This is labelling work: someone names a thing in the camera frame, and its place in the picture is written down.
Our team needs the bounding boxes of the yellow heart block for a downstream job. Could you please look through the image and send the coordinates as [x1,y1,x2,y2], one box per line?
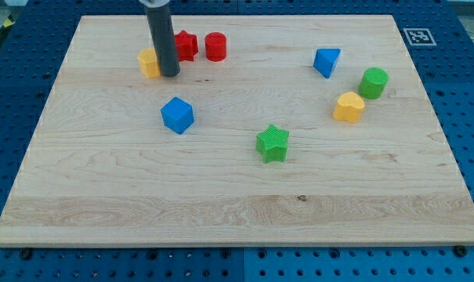
[332,92,365,123]

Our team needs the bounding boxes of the green cylinder block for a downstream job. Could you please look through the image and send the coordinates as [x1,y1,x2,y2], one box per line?
[359,67,389,99]

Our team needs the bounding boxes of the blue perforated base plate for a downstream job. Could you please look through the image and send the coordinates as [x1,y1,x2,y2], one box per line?
[0,1,474,281]

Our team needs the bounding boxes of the red cylinder block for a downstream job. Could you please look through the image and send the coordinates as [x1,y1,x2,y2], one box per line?
[204,32,227,62]

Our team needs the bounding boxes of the white fiducial marker tag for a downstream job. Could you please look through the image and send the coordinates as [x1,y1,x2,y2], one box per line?
[403,27,436,46]

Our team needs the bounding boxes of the wooden board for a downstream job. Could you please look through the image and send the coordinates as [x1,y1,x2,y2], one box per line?
[0,15,474,248]

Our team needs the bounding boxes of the yellow hexagon block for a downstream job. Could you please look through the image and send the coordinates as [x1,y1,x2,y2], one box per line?
[137,48,161,78]

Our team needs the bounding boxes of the blue cube block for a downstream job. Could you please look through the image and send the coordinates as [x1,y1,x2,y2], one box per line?
[161,97,194,135]

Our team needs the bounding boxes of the green star block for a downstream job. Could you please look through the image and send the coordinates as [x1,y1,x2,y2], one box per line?
[255,124,289,164]

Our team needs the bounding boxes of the red star block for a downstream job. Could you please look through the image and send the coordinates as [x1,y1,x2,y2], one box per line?
[175,30,198,62]

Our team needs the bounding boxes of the blue triangle block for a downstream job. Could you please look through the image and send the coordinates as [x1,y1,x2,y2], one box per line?
[313,49,342,78]

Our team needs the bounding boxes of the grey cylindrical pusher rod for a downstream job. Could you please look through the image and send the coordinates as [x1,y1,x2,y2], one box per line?
[139,0,180,78]

